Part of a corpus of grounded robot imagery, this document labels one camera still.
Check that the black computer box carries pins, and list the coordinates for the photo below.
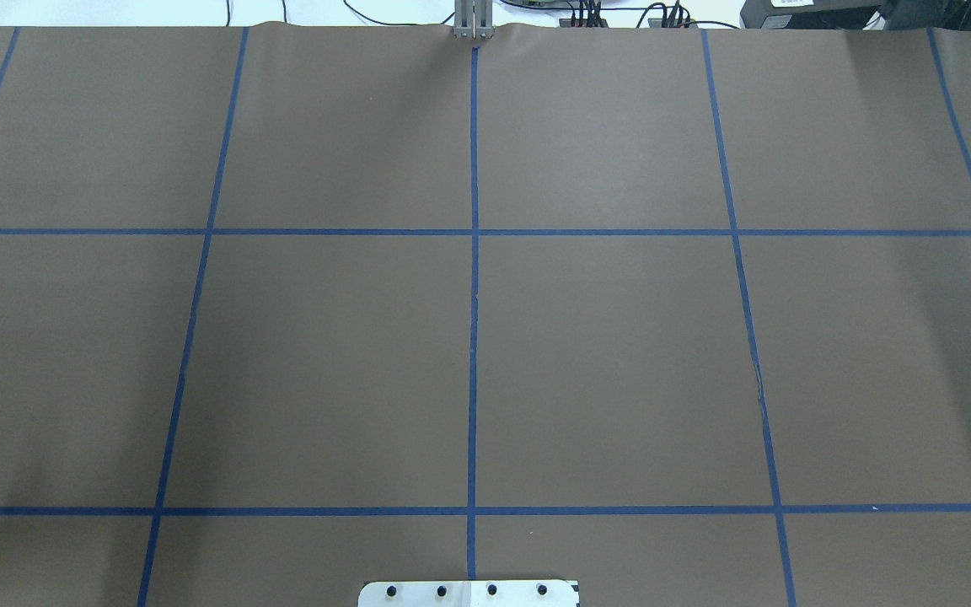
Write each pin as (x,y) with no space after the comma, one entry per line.
(809,15)

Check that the aluminium frame post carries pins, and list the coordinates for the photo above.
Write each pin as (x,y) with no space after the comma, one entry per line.
(473,20)

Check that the white camera stand column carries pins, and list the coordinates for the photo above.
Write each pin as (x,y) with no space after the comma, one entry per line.
(511,592)

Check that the black usb hub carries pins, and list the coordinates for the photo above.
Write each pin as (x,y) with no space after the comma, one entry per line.
(585,15)
(667,16)

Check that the black usb hub near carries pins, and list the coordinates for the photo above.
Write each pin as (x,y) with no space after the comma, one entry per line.
(667,16)

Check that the black office chair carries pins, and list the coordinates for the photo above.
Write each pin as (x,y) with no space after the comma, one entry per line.
(920,15)

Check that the black usb hub far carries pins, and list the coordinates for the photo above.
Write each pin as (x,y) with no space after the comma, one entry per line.
(585,15)

